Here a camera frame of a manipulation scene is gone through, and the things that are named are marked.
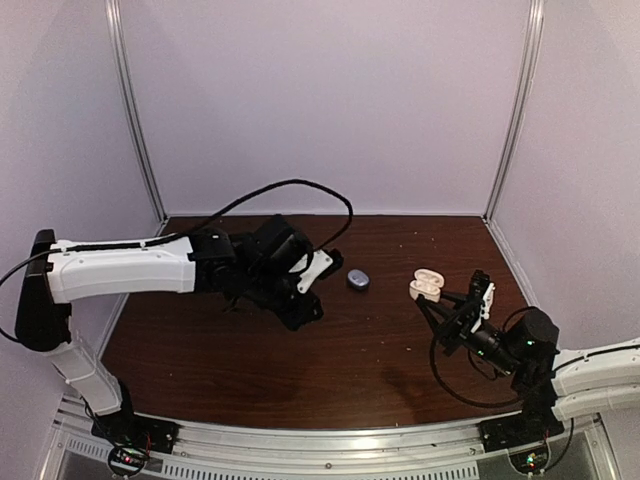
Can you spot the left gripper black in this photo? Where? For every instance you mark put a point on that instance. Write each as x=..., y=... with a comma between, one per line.
x=299, y=317

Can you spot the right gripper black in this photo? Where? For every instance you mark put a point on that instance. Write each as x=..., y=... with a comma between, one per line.
x=457, y=327

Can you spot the cream white charging case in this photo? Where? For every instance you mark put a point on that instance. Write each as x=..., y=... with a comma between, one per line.
x=426, y=283

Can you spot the lavender earbud charging case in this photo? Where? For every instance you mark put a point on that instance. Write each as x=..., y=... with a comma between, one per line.
x=358, y=280

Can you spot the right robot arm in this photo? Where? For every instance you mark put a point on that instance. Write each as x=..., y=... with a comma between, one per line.
x=561, y=384

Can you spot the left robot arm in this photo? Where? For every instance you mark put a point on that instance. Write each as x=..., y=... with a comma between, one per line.
x=274, y=267

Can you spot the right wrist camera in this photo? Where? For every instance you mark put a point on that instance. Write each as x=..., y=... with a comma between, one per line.
x=482, y=288

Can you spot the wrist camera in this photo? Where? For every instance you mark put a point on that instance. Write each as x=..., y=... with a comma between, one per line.
x=482, y=288
x=323, y=264

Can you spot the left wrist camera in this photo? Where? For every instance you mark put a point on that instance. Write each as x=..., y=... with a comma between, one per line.
x=323, y=264

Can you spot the front aluminium rail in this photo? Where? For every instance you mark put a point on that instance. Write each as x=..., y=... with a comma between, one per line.
x=450, y=450

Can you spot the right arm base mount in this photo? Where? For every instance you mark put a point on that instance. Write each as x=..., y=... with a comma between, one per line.
x=525, y=436

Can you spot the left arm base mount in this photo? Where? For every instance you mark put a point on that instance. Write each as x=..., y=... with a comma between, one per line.
x=132, y=437

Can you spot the right aluminium frame post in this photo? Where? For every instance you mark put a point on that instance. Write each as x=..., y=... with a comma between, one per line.
x=529, y=61

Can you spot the aluminium frame post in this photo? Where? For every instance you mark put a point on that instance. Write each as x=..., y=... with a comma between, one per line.
x=132, y=116
x=529, y=61

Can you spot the left aluminium frame post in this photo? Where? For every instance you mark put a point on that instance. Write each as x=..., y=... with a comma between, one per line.
x=132, y=116

